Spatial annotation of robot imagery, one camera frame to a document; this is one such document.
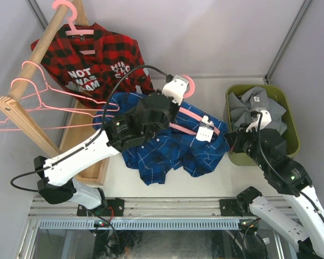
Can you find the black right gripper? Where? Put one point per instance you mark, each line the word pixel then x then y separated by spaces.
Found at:
pixel 234 138

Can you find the white paper price tag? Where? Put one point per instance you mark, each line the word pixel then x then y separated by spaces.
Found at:
pixel 205 130

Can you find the blue plaid shirt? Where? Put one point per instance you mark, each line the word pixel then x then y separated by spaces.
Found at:
pixel 171 148

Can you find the pink plastic hanger blue shirt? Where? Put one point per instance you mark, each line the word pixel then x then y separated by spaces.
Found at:
pixel 190 91

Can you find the pink wire hanger grey shirt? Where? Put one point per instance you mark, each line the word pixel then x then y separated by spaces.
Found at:
pixel 48 119

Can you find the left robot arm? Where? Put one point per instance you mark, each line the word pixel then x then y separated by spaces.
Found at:
pixel 143 122

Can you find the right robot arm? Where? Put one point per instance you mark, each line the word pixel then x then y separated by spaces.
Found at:
pixel 289 178

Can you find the red plaid shirt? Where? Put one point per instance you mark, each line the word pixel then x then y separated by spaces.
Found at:
pixel 90 66

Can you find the pink plastic hanger red shirt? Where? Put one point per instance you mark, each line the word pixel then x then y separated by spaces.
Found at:
pixel 75 24

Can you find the green plastic basket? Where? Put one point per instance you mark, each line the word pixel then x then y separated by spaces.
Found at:
pixel 290 136

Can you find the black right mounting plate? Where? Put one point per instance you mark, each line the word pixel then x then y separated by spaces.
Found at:
pixel 232 207

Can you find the black mounting plate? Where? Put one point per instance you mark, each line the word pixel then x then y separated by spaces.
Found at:
pixel 114 207
pixel 232 207

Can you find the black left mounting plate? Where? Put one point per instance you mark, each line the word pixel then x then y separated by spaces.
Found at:
pixel 114 207

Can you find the wooden clothes rack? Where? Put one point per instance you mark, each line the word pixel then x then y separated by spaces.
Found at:
pixel 14 111

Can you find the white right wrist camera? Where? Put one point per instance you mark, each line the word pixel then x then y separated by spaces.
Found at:
pixel 260 119

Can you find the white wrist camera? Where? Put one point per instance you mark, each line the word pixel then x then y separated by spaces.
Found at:
pixel 260 119
pixel 176 88

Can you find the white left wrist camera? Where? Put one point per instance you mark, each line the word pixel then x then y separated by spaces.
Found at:
pixel 176 88

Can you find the grey slotted cable duct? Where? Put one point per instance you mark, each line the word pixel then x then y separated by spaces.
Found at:
pixel 141 224

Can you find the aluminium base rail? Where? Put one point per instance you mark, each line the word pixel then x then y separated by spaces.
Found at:
pixel 206 207

